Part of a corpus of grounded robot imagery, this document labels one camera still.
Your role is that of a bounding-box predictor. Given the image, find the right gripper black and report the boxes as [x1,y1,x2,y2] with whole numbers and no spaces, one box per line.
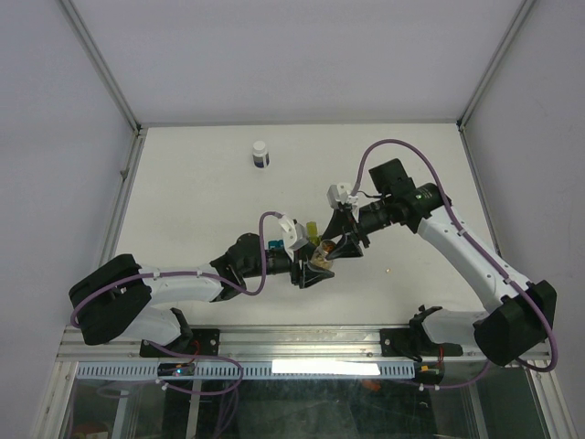
[321,196,393,261]

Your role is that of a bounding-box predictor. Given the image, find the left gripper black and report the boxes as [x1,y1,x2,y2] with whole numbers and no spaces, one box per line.
[241,243,334,287]

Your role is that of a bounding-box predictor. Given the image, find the weekly pill organizer strip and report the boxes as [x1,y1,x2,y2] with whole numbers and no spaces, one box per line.
[268,221,321,250]

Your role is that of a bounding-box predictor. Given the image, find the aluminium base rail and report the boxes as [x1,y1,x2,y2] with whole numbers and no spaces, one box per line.
[54,322,548,365]

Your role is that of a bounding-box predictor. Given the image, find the white blue pill bottle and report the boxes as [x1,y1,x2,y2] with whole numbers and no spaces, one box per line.
[252,141,270,168]

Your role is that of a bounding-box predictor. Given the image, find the right aluminium frame post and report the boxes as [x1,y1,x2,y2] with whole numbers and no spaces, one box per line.
[456,0,538,132]

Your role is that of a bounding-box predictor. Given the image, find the white slotted cable duct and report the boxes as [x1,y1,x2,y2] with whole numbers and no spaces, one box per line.
[76,359,415,381]

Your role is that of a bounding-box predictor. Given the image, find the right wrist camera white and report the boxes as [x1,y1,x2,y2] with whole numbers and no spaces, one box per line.
[326,183,358,209]

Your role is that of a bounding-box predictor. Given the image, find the clear jar lid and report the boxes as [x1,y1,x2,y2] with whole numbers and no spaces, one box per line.
[318,240,336,258]

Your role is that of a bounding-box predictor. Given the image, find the purple cable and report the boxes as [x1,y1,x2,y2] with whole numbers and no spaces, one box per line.
[70,210,287,356]
[354,138,559,392]

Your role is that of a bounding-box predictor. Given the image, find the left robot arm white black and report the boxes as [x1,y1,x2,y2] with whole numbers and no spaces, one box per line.
[69,233,335,356]

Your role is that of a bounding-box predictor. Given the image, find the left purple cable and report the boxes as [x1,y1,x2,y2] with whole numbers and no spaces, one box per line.
[70,210,287,356]

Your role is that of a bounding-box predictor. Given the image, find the aluminium frame post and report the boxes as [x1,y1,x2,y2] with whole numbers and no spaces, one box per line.
[456,0,538,132]
[57,0,143,134]

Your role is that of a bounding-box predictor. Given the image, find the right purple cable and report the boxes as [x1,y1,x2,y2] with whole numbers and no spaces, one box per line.
[354,138,559,392]

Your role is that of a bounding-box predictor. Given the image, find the left aluminium frame post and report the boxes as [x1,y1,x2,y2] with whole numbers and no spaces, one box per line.
[57,0,143,134]

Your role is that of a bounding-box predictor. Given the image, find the clear jar orange pills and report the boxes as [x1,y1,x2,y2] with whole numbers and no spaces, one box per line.
[310,251,333,270]

